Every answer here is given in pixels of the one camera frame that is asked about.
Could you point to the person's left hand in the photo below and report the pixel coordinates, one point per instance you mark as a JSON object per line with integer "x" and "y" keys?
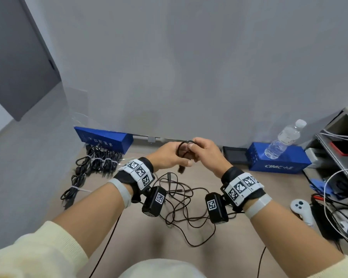
{"x": 165, "y": 157}

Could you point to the person's right hand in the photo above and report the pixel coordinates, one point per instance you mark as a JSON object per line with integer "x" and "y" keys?
{"x": 211, "y": 154}

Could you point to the person's left forearm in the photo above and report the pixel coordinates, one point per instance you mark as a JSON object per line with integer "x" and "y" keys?
{"x": 81, "y": 225}

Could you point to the person's right forearm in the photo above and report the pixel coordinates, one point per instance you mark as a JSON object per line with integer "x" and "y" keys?
{"x": 290, "y": 243}

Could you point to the person's cream sweater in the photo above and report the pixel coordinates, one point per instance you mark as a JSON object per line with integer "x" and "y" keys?
{"x": 165, "y": 270}

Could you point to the grey desk clamp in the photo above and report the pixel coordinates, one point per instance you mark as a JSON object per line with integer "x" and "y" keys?
{"x": 152, "y": 139}

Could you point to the small black screen device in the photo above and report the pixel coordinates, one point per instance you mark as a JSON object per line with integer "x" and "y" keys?
{"x": 235, "y": 154}

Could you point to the grey left wristband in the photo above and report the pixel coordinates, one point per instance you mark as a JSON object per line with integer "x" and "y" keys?
{"x": 121, "y": 192}

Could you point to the grey wristband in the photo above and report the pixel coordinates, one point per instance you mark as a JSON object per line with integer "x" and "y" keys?
{"x": 258, "y": 206}
{"x": 121, "y": 192}

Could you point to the blue triangular box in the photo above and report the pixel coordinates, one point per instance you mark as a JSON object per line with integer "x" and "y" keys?
{"x": 104, "y": 138}

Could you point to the grey right wristband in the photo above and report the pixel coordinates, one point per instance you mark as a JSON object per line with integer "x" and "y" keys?
{"x": 258, "y": 206}

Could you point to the clear plastic water bottle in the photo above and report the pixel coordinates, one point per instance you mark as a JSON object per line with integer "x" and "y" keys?
{"x": 281, "y": 141}

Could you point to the light wooden table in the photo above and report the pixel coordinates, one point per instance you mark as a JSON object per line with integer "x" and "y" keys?
{"x": 272, "y": 193}

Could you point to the blue rectangular box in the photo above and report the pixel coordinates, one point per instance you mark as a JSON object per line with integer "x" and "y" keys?
{"x": 284, "y": 160}

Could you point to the white game controller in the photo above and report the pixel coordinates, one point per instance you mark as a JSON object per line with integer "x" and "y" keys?
{"x": 300, "y": 206}

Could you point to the blue plastic item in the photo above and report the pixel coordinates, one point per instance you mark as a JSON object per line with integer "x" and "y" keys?
{"x": 322, "y": 186}

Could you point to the black power adapter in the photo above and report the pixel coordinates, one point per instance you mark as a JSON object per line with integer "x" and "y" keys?
{"x": 324, "y": 220}

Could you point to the red phone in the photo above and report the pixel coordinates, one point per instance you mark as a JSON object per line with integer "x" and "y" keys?
{"x": 345, "y": 147}

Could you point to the grey door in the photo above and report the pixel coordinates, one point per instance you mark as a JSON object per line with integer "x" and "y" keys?
{"x": 17, "y": 54}

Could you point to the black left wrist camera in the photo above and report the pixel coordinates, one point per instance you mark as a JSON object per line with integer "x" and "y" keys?
{"x": 155, "y": 201}

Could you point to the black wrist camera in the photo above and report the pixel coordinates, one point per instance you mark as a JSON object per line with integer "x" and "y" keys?
{"x": 216, "y": 208}
{"x": 155, "y": 201}

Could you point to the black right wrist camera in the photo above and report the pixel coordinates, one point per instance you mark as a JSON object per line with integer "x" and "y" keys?
{"x": 216, "y": 208}

